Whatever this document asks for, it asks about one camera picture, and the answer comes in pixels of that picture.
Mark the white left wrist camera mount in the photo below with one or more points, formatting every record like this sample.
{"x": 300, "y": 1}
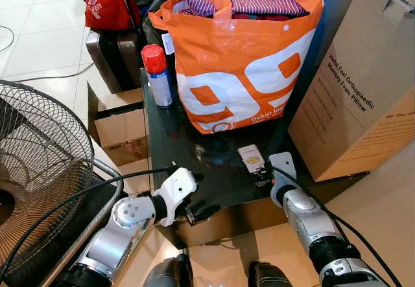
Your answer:
{"x": 174, "y": 193}

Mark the white label on bag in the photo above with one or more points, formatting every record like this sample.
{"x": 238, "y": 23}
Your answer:
{"x": 168, "y": 43}

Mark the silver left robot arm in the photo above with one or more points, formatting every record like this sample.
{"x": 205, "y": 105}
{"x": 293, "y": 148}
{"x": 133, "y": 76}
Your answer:
{"x": 120, "y": 229}

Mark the striped folded clothes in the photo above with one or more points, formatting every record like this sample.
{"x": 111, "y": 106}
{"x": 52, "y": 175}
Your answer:
{"x": 259, "y": 2}

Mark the spray can with red cap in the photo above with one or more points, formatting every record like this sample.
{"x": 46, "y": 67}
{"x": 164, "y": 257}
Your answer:
{"x": 157, "y": 80}

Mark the metal cage floor fan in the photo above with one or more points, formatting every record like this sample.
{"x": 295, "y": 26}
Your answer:
{"x": 45, "y": 164}

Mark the large cardboard pillow box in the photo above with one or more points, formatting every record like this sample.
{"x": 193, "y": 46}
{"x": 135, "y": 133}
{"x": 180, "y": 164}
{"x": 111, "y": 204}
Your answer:
{"x": 363, "y": 73}

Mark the red plastic bag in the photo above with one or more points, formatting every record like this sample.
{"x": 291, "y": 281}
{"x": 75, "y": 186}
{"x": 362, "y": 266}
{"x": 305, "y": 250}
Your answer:
{"x": 107, "y": 5}

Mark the orange white shopping bag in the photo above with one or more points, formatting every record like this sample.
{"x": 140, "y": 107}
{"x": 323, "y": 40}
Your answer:
{"x": 214, "y": 60}

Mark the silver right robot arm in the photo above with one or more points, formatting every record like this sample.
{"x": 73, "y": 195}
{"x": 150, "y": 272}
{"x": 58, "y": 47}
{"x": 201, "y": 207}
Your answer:
{"x": 311, "y": 225}

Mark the dark grey suitcase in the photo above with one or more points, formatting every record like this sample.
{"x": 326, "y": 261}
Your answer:
{"x": 113, "y": 57}

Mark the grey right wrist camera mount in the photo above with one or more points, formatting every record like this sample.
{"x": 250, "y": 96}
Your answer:
{"x": 283, "y": 170}

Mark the black glass table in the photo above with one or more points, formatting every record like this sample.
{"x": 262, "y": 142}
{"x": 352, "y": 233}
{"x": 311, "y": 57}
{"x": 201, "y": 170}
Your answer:
{"x": 194, "y": 151}

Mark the dark left robot leg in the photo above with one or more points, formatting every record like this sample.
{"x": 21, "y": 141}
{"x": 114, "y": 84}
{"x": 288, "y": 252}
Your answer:
{"x": 170, "y": 274}

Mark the dark right robot leg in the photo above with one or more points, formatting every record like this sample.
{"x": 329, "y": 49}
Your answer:
{"x": 272, "y": 277}

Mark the dark robot leg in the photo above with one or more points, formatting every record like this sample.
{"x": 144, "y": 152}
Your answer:
{"x": 170, "y": 274}
{"x": 272, "y": 277}

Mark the small open cardboard box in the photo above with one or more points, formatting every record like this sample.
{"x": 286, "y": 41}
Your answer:
{"x": 123, "y": 135}

